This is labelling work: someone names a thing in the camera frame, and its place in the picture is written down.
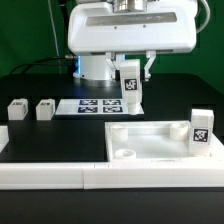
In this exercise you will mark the white U-shaped obstacle fence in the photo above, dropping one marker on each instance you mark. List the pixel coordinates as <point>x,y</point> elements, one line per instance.
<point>118,174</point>

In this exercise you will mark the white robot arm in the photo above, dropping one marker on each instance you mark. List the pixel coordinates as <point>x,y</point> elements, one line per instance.
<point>94,67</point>

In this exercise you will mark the white square table top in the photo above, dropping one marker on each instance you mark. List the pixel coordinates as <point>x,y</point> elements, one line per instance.
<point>154,141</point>

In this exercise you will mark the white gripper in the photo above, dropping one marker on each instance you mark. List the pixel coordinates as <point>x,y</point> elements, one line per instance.
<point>165,27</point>

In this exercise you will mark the white marker base plate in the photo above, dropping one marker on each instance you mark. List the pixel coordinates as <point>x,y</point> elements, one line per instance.
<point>75,107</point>

